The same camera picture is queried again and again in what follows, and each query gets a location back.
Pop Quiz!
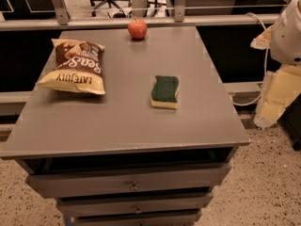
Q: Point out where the grey drawer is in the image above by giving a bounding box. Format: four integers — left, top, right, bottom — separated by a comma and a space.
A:
63, 209, 201, 226
26, 163, 231, 198
57, 189, 213, 217

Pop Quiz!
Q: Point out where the top grey drawer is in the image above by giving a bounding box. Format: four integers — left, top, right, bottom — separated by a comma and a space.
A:
26, 163, 231, 198

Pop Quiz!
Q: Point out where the brown chips bag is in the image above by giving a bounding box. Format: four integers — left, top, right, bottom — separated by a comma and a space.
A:
38, 39, 105, 95

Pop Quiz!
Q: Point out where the white cable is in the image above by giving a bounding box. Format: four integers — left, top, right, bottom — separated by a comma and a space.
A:
230, 11, 271, 107

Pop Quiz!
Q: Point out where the black office chair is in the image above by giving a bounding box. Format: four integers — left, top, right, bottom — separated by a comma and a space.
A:
89, 0, 132, 17

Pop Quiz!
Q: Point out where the grey drawer cabinet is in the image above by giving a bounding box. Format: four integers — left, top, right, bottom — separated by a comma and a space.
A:
0, 25, 251, 226

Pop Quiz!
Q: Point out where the red apple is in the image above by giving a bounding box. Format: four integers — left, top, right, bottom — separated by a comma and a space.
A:
128, 19, 148, 40

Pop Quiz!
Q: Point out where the green and yellow sponge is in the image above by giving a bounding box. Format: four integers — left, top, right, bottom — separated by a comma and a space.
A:
150, 75, 180, 109

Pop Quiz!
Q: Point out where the bottom grey drawer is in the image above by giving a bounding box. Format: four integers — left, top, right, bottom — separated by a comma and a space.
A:
63, 209, 201, 226

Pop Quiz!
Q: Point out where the grey metal railing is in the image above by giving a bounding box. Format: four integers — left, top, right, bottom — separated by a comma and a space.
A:
0, 0, 292, 31

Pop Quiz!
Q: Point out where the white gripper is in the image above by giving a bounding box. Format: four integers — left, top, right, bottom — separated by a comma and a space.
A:
250, 0, 301, 128

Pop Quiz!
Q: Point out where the middle grey drawer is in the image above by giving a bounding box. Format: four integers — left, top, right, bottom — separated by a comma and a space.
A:
57, 189, 213, 217

